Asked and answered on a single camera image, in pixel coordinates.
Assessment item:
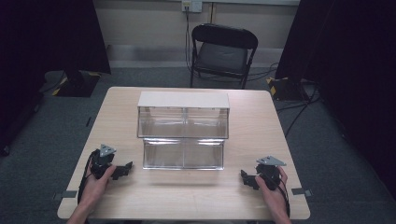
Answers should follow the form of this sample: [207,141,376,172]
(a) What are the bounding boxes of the black floor cables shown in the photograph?
[248,62,322,138]

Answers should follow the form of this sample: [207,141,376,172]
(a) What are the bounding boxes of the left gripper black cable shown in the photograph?
[77,150,98,204]

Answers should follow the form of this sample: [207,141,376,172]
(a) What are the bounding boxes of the clear acrylic drawer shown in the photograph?
[142,137,226,171]

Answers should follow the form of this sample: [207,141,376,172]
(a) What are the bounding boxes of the clear acrylic cabinet white top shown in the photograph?
[136,91,231,140]

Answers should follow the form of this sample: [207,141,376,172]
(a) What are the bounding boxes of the black folding chair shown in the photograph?
[189,22,260,90]

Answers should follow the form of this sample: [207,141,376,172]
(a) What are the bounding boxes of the grey tape strip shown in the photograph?
[290,187,314,198]
[52,189,78,201]

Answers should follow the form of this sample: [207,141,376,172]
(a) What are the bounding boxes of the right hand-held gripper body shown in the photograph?
[255,155,287,191]

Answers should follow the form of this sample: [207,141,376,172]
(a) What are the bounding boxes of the person's right hand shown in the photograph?
[254,165,290,216]

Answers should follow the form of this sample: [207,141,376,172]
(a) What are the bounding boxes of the person's left hand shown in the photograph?
[80,165,117,206]

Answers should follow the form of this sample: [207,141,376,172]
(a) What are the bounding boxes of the black stand base striped tape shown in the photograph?
[265,76,311,103]
[50,70,102,98]

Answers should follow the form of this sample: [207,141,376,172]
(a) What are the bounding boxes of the black wall socket cable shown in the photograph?
[184,6,194,74]

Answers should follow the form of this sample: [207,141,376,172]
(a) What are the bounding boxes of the white wall socket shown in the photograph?
[181,0,204,14]

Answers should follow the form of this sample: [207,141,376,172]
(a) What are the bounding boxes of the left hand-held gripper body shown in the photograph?
[90,144,118,180]

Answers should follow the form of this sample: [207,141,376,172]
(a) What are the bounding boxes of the black curtain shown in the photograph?
[0,0,112,157]
[275,0,396,200]

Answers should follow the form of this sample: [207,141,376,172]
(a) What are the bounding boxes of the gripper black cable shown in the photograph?
[277,176,291,218]
[77,150,98,204]

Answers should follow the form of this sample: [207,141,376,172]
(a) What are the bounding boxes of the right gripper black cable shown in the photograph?
[277,176,291,218]

